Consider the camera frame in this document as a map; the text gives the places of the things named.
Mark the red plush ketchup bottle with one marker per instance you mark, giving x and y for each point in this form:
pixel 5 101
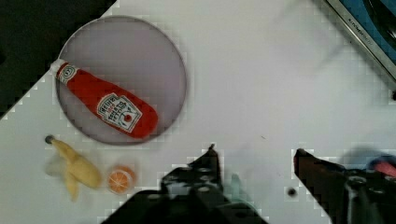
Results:
pixel 113 105

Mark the orange slice toy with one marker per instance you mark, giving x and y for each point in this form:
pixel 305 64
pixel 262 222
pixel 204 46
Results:
pixel 120 179

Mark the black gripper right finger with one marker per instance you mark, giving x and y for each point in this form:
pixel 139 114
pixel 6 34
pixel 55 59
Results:
pixel 325 181

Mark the yellow plush peeled banana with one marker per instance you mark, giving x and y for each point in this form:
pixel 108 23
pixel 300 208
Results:
pixel 77 168

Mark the grey round plate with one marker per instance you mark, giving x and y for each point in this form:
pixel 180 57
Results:
pixel 135 55

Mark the silver black toaster oven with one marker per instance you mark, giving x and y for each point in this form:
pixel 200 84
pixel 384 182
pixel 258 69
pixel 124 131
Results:
pixel 373 24

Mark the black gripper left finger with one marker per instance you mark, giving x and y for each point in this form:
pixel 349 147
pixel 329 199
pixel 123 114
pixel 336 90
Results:
pixel 204 171

